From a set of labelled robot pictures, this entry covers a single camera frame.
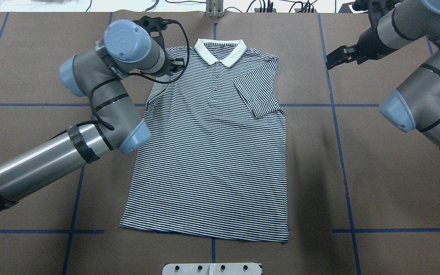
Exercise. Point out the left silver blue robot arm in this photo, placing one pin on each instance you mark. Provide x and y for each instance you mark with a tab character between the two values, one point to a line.
128	48

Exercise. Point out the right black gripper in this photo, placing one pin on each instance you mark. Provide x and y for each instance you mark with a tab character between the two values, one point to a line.
367	42

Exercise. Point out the aluminium frame post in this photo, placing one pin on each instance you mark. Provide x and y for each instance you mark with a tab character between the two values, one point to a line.
214	8

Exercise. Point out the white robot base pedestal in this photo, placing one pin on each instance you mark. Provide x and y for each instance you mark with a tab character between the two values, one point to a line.
232	268

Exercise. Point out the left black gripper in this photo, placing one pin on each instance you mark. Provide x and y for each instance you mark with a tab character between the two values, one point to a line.
170	66

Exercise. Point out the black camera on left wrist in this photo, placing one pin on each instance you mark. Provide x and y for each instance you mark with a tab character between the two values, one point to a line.
154	25

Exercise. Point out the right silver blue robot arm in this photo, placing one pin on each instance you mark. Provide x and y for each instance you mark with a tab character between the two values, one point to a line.
394	24

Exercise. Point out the striped polo shirt white collar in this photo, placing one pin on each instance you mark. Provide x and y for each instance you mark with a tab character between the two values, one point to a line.
215	165

